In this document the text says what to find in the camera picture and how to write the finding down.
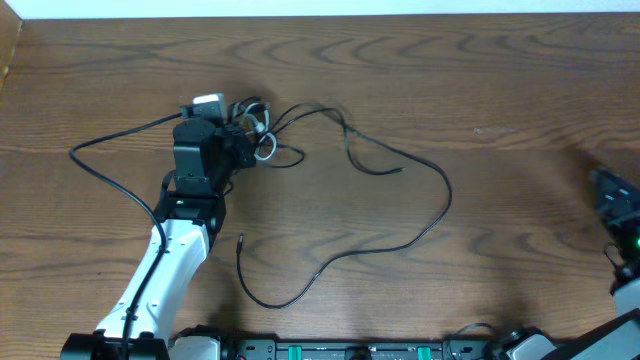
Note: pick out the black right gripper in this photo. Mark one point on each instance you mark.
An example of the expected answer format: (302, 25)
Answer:
(612, 204)

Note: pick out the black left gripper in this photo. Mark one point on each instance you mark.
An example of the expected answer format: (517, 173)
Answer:
(237, 142)

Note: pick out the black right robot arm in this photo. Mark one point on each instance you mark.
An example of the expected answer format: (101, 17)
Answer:
(622, 341)

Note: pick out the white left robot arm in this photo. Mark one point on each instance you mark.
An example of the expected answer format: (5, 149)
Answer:
(186, 220)

